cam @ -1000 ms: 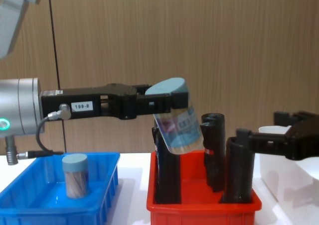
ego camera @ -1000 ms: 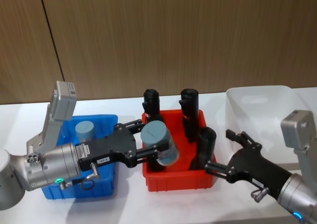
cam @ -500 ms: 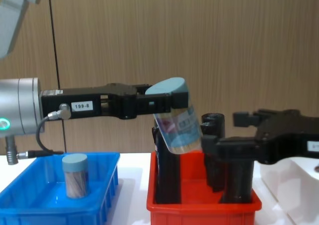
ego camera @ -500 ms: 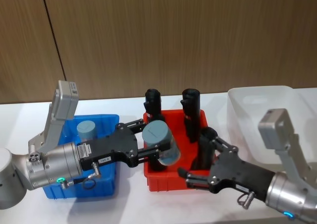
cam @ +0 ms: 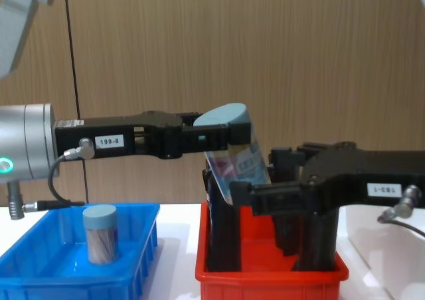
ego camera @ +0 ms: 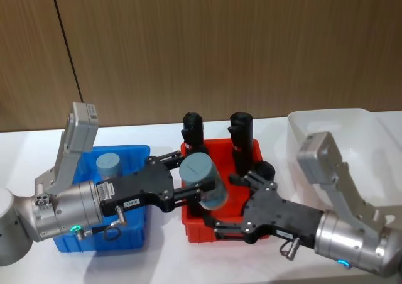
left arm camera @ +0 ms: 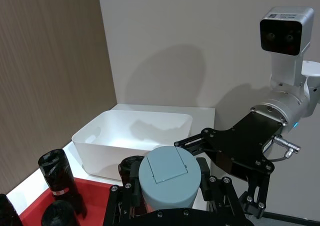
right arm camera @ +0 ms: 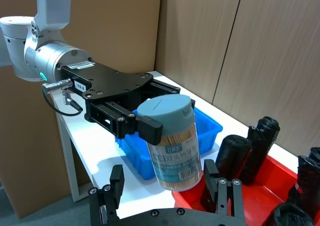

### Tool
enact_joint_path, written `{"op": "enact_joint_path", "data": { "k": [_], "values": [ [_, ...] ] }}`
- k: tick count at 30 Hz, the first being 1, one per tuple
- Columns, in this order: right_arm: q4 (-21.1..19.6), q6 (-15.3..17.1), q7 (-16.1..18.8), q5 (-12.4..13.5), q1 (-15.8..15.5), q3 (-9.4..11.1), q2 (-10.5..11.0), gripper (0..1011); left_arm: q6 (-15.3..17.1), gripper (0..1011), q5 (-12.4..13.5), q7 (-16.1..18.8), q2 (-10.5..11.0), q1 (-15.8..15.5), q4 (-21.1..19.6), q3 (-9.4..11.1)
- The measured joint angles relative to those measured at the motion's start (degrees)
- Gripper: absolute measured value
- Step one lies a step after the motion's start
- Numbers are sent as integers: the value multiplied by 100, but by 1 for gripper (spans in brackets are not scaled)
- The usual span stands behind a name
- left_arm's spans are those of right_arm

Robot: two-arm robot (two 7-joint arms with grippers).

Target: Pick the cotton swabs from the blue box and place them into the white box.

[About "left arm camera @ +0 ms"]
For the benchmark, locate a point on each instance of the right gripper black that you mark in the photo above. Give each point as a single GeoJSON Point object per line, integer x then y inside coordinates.
{"type": "Point", "coordinates": [245, 143]}

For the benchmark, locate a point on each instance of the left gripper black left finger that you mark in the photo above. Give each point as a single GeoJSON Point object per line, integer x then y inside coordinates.
{"type": "Point", "coordinates": [117, 203]}

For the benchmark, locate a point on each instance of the bottle with grey-blue cap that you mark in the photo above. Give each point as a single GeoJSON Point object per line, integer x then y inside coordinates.
{"type": "Point", "coordinates": [170, 178]}

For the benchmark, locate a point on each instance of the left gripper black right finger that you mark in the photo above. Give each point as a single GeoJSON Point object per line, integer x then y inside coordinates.
{"type": "Point", "coordinates": [222, 193]}

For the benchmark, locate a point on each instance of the white plastic bin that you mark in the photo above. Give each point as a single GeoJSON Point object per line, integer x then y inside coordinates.
{"type": "Point", "coordinates": [130, 136]}

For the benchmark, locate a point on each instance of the red plastic tray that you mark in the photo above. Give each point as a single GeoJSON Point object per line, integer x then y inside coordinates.
{"type": "Point", "coordinates": [95, 198]}

